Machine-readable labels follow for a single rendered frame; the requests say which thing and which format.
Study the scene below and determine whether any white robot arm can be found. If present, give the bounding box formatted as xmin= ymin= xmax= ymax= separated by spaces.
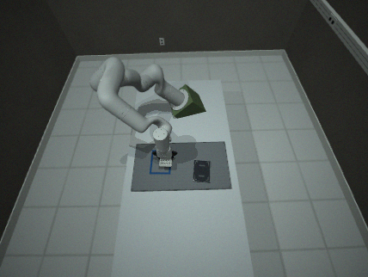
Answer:
xmin=89 ymin=57 xmax=188 ymax=152

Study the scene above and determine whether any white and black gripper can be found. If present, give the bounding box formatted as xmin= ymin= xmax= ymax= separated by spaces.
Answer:
xmin=152 ymin=146 xmax=177 ymax=160

